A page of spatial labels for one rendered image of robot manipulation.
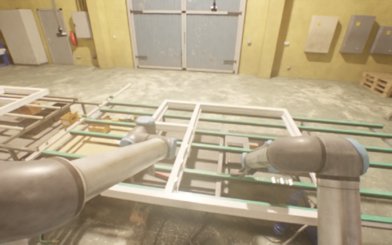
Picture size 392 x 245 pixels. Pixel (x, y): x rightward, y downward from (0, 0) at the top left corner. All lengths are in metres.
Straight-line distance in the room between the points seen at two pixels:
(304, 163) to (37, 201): 0.62
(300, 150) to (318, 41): 7.17
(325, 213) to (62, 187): 0.66
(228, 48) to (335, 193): 6.87
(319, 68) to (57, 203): 8.11
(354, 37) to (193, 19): 5.19
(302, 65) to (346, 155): 7.32
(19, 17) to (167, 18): 5.56
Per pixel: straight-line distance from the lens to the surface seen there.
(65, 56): 10.03
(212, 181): 1.80
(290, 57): 7.76
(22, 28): 10.27
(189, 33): 7.41
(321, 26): 7.70
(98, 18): 8.30
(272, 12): 7.05
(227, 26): 7.28
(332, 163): 0.68
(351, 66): 8.63
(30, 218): 0.36
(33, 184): 0.35
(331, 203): 0.70
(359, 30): 8.18
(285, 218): 1.31
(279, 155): 0.67
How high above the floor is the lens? 1.89
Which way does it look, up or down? 29 degrees down
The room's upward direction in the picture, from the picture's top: 1 degrees clockwise
